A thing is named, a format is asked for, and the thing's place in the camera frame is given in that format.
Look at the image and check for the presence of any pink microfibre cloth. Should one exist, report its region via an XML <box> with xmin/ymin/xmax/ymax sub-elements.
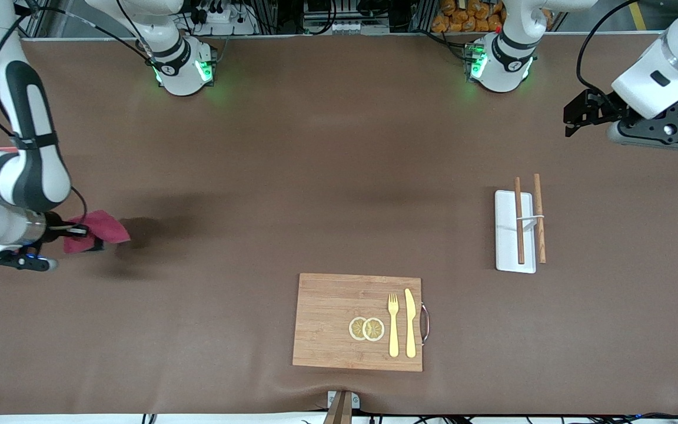
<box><xmin>62</xmin><ymin>210</ymin><xmax>131</xmax><ymax>254</ymax></box>

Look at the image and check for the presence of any brown wooden rod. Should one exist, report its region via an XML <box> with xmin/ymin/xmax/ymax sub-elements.
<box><xmin>533</xmin><ymin>173</ymin><xmax>547</xmax><ymax>264</ymax></box>
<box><xmin>514</xmin><ymin>177</ymin><xmax>526</xmax><ymax>265</ymax></box>

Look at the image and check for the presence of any white rectangular rack base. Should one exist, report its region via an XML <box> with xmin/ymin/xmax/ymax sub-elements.
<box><xmin>494</xmin><ymin>190</ymin><xmax>537</xmax><ymax>274</ymax></box>

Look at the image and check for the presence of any orange packaged goods pile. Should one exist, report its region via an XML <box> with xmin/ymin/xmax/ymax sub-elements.
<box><xmin>431</xmin><ymin>0</ymin><xmax>507</xmax><ymax>33</ymax></box>

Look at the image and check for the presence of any white power strip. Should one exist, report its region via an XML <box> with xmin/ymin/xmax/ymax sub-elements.
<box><xmin>191</xmin><ymin>0</ymin><xmax>257</xmax><ymax>36</ymax></box>

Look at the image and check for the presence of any yellow plastic knife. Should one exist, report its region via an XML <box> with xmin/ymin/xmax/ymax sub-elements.
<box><xmin>404</xmin><ymin>288</ymin><xmax>418</xmax><ymax>359</ymax></box>

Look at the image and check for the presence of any yellow plastic fork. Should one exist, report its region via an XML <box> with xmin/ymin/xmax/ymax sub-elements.
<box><xmin>387</xmin><ymin>293</ymin><xmax>400</xmax><ymax>358</ymax></box>

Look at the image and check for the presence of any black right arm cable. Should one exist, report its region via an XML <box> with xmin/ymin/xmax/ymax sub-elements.
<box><xmin>0</xmin><ymin>5</ymin><xmax>157</xmax><ymax>236</ymax></box>

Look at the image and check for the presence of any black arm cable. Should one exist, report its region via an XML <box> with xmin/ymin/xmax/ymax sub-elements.
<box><xmin>0</xmin><ymin>5</ymin><xmax>157</xmax><ymax>236</ymax></box>
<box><xmin>576</xmin><ymin>0</ymin><xmax>641</xmax><ymax>102</ymax></box>

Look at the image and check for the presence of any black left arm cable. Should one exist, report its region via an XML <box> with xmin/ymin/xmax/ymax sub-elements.
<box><xmin>576</xmin><ymin>0</ymin><xmax>641</xmax><ymax>102</ymax></box>

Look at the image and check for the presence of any bamboo cutting board with handle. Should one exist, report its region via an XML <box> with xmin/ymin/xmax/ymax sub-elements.
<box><xmin>292</xmin><ymin>273</ymin><xmax>431</xmax><ymax>373</ymax></box>

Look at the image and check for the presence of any brown wooden post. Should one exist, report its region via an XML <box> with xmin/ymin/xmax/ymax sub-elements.
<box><xmin>323</xmin><ymin>390</ymin><xmax>354</xmax><ymax>424</ymax></box>

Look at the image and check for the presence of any white mounting bracket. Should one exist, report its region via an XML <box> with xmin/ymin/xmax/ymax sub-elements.
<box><xmin>327</xmin><ymin>391</ymin><xmax>361</xmax><ymax>410</ymax></box>

